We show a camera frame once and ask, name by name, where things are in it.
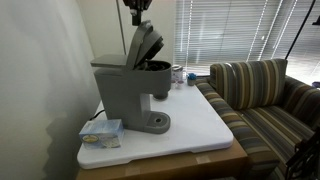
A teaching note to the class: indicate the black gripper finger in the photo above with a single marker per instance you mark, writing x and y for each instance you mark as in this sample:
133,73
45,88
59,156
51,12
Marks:
136,18

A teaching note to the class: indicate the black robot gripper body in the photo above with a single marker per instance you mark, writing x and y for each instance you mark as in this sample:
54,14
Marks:
137,3

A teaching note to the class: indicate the grey coffee maker lid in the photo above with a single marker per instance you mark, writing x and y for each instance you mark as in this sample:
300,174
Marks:
143,43

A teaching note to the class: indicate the grey single-serve coffee maker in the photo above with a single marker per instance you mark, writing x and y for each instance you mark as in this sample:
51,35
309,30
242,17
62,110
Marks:
126,96

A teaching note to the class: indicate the round coffee pod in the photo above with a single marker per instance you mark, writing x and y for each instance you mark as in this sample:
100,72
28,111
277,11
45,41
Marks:
179,85

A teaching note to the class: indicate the thin metal pole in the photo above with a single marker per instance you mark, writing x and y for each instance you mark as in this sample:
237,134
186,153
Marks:
121,26

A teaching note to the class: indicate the clear jar with silver lid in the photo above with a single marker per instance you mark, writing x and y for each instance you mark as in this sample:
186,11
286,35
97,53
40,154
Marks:
177,73

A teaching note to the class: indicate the blue plant in grey pot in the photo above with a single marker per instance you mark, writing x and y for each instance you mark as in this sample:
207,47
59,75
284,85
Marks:
191,80

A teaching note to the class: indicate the white window blinds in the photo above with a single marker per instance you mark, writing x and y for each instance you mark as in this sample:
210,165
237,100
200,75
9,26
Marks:
240,33

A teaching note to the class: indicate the blue and white tea box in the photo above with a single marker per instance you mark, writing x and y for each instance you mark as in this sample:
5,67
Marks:
101,133

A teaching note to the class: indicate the white board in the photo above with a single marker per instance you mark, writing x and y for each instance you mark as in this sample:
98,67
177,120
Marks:
193,126

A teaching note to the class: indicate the striped sofa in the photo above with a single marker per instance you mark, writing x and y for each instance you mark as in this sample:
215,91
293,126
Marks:
260,100

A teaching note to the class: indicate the brown wooden table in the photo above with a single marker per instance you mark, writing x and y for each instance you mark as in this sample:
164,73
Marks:
166,166

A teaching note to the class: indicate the black stand pole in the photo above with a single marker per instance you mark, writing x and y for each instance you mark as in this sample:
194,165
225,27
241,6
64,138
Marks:
300,28

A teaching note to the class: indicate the black folding frame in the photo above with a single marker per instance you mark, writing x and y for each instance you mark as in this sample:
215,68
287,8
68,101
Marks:
305,156

